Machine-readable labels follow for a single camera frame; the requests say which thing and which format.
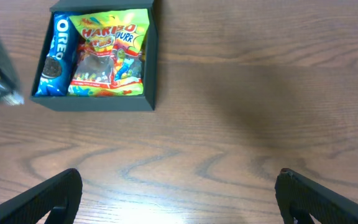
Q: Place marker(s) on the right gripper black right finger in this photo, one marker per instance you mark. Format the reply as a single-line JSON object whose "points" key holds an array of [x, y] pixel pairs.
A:
{"points": [[301, 200]]}

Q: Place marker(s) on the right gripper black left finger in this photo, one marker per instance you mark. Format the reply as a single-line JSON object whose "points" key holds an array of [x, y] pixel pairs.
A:
{"points": [[58, 198]]}

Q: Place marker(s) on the blue Oreo cookie pack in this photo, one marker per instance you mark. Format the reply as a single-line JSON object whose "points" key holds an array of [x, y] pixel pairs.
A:
{"points": [[58, 67]]}

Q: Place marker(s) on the black gift box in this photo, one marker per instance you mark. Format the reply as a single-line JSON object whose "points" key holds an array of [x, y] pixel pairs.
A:
{"points": [[143, 102]]}

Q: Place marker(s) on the green Haribo gummy bag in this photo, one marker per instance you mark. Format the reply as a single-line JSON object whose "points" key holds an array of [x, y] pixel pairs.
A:
{"points": [[110, 60]]}

